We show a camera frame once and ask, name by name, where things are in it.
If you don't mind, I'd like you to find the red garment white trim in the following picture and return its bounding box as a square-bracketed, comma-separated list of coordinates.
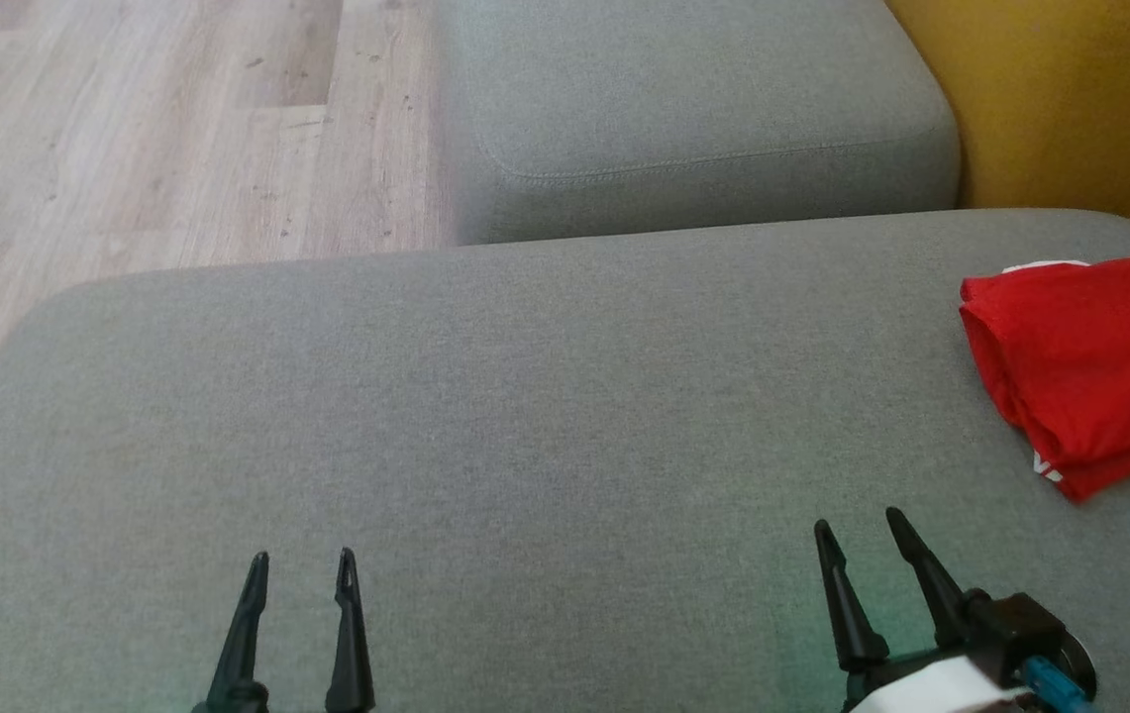
[961, 259, 1130, 504]

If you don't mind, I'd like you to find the small grey sofa seat cushion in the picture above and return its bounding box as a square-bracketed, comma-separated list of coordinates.
[436, 0, 962, 247]

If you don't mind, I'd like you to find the blue plug camera cable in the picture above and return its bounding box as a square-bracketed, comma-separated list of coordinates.
[1020, 654, 1095, 713]

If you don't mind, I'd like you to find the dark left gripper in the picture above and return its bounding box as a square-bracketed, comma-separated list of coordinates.
[190, 548, 376, 713]

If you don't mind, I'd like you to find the yellow sofa back cushion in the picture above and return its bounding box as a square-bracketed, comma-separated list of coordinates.
[883, 0, 1130, 256]

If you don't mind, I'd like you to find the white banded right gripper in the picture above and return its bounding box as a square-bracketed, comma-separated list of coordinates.
[814, 506, 1013, 713]

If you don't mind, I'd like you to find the large grey sofa seat cushion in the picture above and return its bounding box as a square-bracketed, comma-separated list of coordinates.
[0, 208, 1130, 713]

